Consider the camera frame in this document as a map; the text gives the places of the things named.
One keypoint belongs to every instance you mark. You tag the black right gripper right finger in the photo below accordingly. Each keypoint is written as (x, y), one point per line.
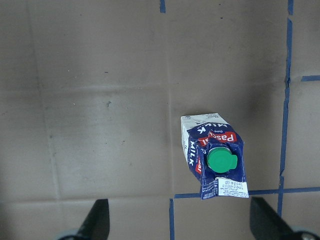
(266, 224)

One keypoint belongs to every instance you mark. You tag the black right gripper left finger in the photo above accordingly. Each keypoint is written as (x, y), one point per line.
(96, 225)

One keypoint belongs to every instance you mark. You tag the blue white milk carton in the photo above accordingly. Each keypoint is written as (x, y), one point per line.
(214, 153)

